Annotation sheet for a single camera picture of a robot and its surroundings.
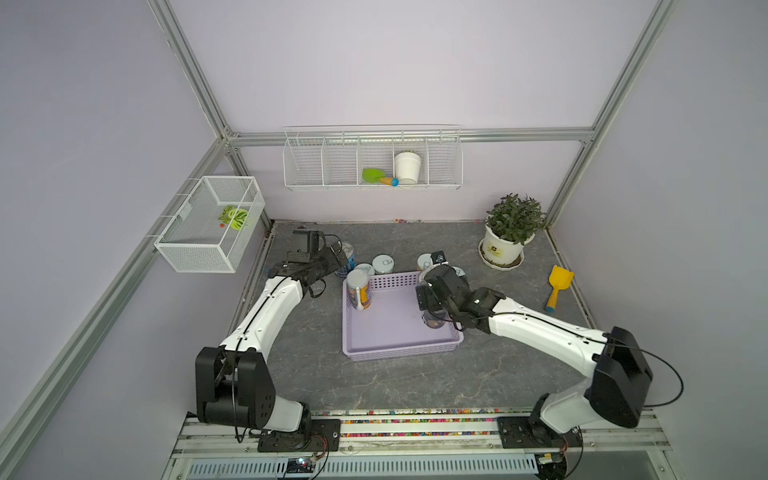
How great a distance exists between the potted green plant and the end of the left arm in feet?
1.75

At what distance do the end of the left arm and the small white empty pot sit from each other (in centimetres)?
31

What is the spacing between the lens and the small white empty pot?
931mm

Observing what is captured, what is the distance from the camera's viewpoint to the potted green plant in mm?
961

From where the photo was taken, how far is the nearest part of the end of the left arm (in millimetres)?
609
